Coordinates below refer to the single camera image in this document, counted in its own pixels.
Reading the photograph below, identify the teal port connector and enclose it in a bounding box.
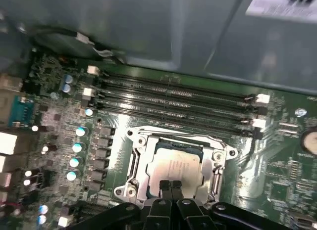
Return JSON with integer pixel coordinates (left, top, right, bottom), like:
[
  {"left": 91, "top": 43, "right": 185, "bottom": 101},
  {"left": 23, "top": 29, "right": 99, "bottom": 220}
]
[{"left": 8, "top": 95, "right": 35, "bottom": 127}]

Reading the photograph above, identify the white printed label sticker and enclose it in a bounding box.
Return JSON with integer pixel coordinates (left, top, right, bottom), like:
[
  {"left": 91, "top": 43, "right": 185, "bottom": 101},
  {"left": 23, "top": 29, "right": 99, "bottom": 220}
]
[{"left": 245, "top": 0, "right": 317, "bottom": 24}]

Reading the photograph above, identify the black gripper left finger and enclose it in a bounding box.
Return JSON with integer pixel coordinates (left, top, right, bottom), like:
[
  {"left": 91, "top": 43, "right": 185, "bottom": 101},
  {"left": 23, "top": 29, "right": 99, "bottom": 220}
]
[{"left": 66, "top": 180, "right": 174, "bottom": 230}]

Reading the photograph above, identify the black cable white connector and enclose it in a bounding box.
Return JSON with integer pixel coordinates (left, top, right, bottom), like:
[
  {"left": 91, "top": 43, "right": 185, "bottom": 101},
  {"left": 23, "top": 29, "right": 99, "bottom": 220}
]
[{"left": 31, "top": 26, "right": 126, "bottom": 66}]

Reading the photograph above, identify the CPU socket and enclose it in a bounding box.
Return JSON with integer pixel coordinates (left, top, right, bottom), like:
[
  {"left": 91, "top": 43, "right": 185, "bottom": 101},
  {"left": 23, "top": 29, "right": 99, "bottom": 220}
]
[{"left": 113, "top": 126, "right": 240, "bottom": 207}]

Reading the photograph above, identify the silver coin battery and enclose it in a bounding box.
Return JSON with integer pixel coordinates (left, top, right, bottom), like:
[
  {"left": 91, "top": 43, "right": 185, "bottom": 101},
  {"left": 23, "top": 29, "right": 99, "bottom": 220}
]
[{"left": 301, "top": 127, "right": 317, "bottom": 154}]

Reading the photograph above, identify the metal socket cover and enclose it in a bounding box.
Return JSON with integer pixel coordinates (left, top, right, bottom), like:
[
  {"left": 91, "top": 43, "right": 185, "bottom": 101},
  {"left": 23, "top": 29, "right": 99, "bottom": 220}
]
[{"left": 135, "top": 135, "right": 225, "bottom": 203}]

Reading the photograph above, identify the thin red wire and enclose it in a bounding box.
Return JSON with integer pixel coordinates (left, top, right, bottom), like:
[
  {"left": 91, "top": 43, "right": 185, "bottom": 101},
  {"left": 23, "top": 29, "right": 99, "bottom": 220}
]
[{"left": 0, "top": 201, "right": 24, "bottom": 211}]

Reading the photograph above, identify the silver CPU chip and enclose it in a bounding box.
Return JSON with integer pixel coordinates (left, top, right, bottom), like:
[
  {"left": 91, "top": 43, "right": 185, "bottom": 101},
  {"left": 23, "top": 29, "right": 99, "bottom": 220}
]
[{"left": 145, "top": 138, "right": 208, "bottom": 200}]

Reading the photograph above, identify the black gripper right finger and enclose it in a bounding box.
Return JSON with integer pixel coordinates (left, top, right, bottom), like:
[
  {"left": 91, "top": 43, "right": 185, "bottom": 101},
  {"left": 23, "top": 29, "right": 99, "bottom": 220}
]
[{"left": 172, "top": 180, "right": 294, "bottom": 230}]

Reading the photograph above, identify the green motherboard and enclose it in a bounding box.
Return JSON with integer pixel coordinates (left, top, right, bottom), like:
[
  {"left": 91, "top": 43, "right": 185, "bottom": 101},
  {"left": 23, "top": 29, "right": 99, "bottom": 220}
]
[{"left": 23, "top": 50, "right": 317, "bottom": 230}]

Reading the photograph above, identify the black PC case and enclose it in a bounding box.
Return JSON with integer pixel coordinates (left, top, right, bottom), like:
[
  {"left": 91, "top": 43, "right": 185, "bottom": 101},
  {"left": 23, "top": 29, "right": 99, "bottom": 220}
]
[{"left": 0, "top": 0, "right": 317, "bottom": 97}]

